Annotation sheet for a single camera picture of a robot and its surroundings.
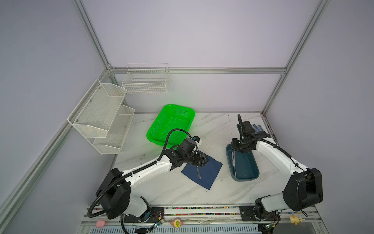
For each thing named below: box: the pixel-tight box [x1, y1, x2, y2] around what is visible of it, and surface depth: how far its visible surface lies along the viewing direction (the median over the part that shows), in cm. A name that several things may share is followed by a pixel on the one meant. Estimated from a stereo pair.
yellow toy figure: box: [289, 214, 303, 226], surface depth 70 cm
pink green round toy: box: [170, 218, 184, 229], surface depth 69 cm
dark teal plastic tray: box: [225, 143, 260, 182], surface depth 90 cm
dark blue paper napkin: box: [181, 154, 223, 191], surface depth 90 cm
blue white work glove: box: [252, 123, 264, 132], surface depth 113 cm
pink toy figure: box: [95, 219, 107, 228], surface depth 72 cm
